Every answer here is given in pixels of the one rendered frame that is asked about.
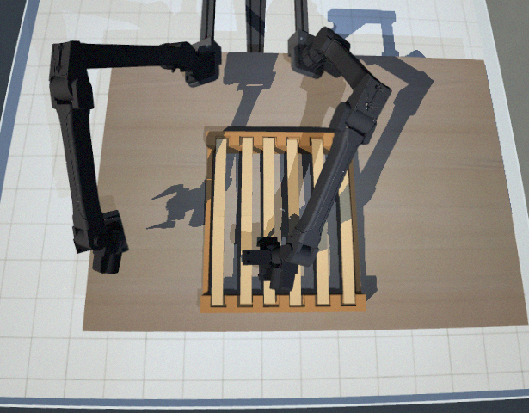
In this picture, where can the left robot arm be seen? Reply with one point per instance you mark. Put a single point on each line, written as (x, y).
(301, 247)

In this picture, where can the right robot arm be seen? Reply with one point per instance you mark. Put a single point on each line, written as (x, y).
(72, 97)

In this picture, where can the light wooden bed slat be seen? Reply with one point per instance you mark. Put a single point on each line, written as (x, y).
(293, 208)
(346, 243)
(268, 199)
(246, 220)
(218, 224)
(322, 255)

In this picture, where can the brown wooden rectangular frame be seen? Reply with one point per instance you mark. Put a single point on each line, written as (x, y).
(282, 300)

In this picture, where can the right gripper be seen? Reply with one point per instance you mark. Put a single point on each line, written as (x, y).
(113, 218)

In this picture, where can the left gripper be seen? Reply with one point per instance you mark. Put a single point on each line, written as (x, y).
(262, 242)

